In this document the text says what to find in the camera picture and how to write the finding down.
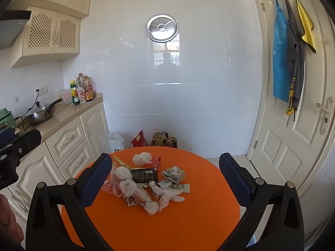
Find beige stone countertop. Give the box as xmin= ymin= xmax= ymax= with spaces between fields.
xmin=14 ymin=94 xmax=104 ymax=143

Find clear crumpled plastic film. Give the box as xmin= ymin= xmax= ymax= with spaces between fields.
xmin=157 ymin=187 xmax=185 ymax=205

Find grey range hood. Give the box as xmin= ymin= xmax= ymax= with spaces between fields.
xmin=0 ymin=10 xmax=32 ymax=49

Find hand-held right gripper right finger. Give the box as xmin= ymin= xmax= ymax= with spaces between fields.
xmin=219 ymin=152 xmax=305 ymax=251

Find green plastic bag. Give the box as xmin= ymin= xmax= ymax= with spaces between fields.
xmin=112 ymin=155 xmax=137 ymax=170

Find cream door handle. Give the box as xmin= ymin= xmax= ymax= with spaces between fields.
xmin=317 ymin=97 xmax=331 ymax=136

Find pink white plastic bag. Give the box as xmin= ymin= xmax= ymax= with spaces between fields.
xmin=101 ymin=162 xmax=123 ymax=198

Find round steel steamer plate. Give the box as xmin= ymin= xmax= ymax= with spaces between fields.
xmin=146 ymin=14 xmax=179 ymax=43

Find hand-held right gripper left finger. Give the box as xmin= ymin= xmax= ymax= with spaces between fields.
xmin=25 ymin=153 xmax=113 ymax=251

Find black snack packet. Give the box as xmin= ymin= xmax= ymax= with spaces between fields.
xmin=130 ymin=168 xmax=159 ymax=183

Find crumpled white plastic bag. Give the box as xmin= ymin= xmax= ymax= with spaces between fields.
xmin=115 ymin=165 xmax=133 ymax=181
xmin=145 ymin=201 xmax=161 ymax=216
xmin=132 ymin=152 xmax=153 ymax=167
xmin=119 ymin=179 xmax=138 ymax=196

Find flat barcode wrapper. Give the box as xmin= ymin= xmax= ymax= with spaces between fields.
xmin=170 ymin=183 xmax=190 ymax=193

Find grey apron with yellow trim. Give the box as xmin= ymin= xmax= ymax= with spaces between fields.
xmin=284 ymin=0 xmax=305 ymax=123

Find black power cable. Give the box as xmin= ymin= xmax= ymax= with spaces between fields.
xmin=14 ymin=115 xmax=34 ymax=132

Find brown cardboard box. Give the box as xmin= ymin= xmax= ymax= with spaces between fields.
xmin=160 ymin=131 xmax=178 ymax=149

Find person's left hand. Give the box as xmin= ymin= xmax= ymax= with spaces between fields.
xmin=0 ymin=195 xmax=24 ymax=244

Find steel wok with black handle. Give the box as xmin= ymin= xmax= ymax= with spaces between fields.
xmin=24 ymin=99 xmax=63 ymax=125

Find cream lower cabinets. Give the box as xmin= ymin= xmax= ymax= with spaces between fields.
xmin=0 ymin=102 xmax=110 ymax=215

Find cluster of condiment bottles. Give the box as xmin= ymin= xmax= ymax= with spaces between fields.
xmin=69 ymin=73 xmax=95 ymax=105

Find red snack bag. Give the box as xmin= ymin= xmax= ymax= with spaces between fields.
xmin=131 ymin=130 xmax=147 ymax=148

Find yellow cleaning cloth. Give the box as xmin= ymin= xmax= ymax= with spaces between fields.
xmin=296 ymin=0 xmax=317 ymax=53

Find white printed milk carton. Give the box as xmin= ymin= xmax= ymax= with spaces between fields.
xmin=161 ymin=166 xmax=186 ymax=184

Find yellow cooking oil bottle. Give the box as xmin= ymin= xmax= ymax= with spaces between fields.
xmin=152 ymin=129 xmax=164 ymax=146

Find cream lattice door cabinet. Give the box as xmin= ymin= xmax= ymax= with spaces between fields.
xmin=10 ymin=5 xmax=81 ymax=68

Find white panel door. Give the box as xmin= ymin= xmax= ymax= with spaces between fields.
xmin=247 ymin=0 xmax=334 ymax=202

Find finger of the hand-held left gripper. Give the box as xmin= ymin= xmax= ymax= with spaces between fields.
xmin=0 ymin=128 xmax=42 ymax=160

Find blue apron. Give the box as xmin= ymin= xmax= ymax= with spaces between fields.
xmin=273 ymin=0 xmax=291 ymax=102

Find green kitchen appliance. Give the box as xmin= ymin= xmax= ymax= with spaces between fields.
xmin=0 ymin=108 xmax=17 ymax=134

